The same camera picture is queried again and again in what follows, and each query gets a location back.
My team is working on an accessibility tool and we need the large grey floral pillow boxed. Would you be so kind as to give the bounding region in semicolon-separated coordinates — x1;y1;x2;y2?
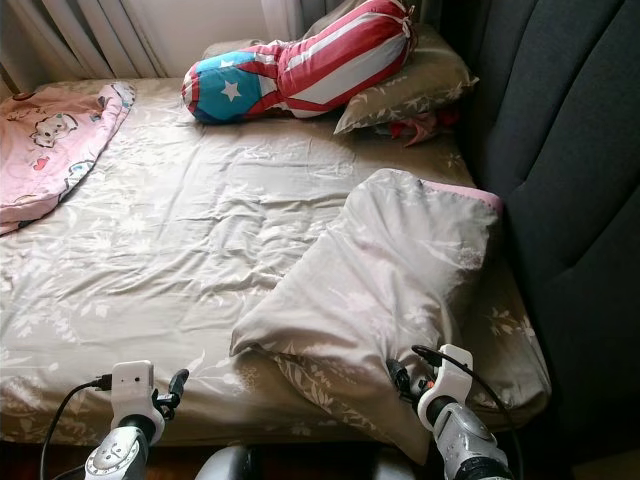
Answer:
230;168;503;466

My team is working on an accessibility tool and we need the pink cartoon print blanket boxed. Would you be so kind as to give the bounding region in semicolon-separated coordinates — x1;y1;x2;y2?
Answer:
0;82;136;236

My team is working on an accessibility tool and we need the grey robot right leg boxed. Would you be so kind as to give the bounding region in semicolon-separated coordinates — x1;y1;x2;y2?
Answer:
370;455;416;480

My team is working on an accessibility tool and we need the grey robot leg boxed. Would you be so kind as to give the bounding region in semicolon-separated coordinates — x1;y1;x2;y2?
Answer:
370;455;416;480
195;445;251;480

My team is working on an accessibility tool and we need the grey robot left leg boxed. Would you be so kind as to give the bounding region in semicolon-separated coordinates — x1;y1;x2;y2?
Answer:
195;445;251;480

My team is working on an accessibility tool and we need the bed with grey floral sheet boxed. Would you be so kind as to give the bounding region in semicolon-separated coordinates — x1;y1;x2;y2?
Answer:
0;78;553;446

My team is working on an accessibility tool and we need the red pink cloth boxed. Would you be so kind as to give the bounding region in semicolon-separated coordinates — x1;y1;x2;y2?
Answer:
380;110;461;148

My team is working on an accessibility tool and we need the dark grey padded headboard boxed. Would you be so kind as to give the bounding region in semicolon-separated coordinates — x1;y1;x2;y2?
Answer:
438;0;640;471

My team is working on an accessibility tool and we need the red white blue star pillow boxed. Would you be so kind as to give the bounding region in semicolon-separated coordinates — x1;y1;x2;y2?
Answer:
182;0;418;124

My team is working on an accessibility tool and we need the grey pleated curtain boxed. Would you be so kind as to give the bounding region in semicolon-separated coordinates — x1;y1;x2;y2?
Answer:
260;0;326;41
0;0;161;81

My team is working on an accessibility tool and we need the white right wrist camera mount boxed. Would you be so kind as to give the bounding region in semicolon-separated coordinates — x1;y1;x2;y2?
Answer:
418;345;474;431

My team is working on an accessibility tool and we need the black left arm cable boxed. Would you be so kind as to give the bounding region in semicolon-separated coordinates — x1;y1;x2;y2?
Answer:
40;375;113;480

